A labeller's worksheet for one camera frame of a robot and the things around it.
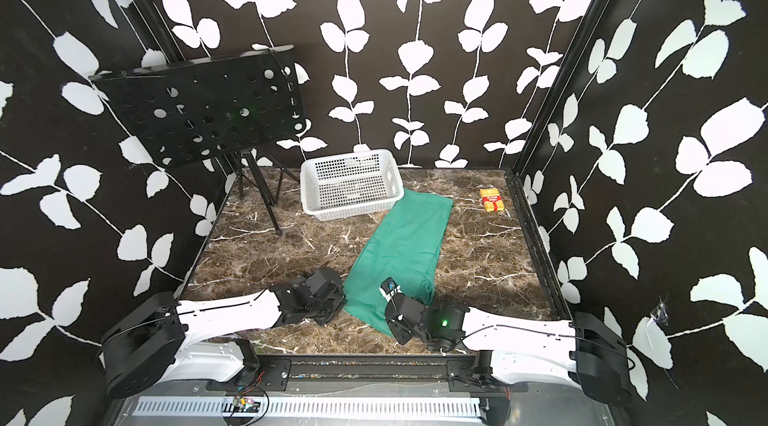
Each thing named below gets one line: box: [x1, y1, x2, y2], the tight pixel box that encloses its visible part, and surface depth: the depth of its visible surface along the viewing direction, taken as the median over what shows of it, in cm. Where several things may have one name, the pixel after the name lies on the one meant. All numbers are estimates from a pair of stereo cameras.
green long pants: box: [343, 188, 453, 337], surface depth 97 cm
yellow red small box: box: [480, 188, 505, 212], surface depth 113 cm
